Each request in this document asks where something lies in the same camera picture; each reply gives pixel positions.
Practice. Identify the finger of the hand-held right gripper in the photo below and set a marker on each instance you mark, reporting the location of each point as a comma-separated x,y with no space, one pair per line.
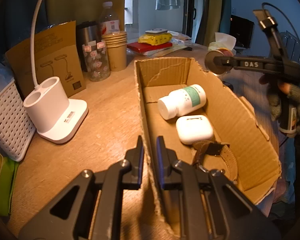
240,63

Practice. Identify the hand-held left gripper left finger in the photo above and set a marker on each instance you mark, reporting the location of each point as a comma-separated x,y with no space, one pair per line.
140,160

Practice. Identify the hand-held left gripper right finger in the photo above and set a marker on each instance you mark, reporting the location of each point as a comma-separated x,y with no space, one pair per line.
161,160

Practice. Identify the red labelled tin can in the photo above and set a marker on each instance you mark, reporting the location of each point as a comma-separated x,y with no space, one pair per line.
216,63

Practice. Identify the white earbuds case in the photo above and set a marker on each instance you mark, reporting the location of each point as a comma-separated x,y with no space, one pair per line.
193,128

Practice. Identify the white pill bottle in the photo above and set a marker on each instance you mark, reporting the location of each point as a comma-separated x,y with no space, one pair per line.
182,100

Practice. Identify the cardboard box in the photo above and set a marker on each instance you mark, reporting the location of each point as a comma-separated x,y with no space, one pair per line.
240,135

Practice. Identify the person's right hand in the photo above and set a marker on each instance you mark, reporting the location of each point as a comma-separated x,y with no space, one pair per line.
275,102

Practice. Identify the grey headboard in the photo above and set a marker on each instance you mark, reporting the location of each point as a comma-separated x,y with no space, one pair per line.
297,47

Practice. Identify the yellow tissue pack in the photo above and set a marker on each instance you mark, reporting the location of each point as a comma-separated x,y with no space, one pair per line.
222,42

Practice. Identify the black monitor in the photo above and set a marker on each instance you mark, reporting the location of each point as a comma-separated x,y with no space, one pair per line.
241,31

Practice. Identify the yellow and blue curtain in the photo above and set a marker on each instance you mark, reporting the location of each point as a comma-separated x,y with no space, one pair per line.
212,10
77,2

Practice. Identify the white plastic packets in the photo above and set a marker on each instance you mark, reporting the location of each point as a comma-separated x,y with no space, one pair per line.
180,38

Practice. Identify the stack of papers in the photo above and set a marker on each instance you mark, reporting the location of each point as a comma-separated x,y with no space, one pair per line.
165,52

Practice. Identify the small white flat device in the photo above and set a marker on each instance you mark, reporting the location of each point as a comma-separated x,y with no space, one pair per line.
156,31

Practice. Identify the red book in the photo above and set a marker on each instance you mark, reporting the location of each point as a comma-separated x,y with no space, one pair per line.
145,48

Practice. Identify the white desk lamp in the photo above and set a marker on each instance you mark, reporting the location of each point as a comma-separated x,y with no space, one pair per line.
52,110

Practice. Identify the floral glass jar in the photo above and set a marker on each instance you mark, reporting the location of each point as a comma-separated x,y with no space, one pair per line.
97,62

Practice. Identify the stack of brown paper cups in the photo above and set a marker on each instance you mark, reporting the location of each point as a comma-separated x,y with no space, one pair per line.
117,52

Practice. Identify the brown lamp carton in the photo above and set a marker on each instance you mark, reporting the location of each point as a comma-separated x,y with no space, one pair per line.
57,52

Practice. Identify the white plastic basket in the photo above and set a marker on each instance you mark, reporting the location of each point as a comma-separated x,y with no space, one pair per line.
10,120

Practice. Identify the steel thermos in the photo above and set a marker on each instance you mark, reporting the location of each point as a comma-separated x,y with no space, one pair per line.
88,33

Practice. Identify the clear water bottle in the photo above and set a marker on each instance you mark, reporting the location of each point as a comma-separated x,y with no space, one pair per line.
109,17

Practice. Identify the green wipes pack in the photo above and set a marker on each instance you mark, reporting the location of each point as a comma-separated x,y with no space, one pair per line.
1,180

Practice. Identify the blue plastic bag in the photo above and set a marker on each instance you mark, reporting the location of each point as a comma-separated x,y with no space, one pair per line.
0,75

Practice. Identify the black sliding door frame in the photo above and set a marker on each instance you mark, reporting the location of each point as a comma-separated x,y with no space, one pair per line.
191,10

